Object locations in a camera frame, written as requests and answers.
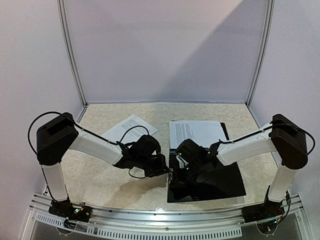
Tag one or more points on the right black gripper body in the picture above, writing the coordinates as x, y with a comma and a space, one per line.
180, 168

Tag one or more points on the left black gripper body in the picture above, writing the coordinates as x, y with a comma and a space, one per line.
151, 168

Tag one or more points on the printed paper stack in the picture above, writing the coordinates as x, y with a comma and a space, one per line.
129, 130

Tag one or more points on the black file folder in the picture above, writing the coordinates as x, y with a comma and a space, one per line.
223, 183

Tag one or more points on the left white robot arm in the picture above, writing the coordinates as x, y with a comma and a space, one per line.
62, 133

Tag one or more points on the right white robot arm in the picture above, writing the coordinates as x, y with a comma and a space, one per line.
280, 135

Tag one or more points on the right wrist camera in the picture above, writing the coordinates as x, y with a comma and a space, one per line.
181, 162

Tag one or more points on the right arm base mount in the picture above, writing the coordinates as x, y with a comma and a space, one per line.
268, 210

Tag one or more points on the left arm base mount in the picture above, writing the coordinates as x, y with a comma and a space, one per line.
73, 211

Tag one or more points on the curved aluminium rail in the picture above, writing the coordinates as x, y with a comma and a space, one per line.
103, 215

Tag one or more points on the perforated white cable tray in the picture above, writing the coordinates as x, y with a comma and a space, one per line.
52, 228

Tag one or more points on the right aluminium frame post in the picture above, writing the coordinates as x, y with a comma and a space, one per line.
262, 51

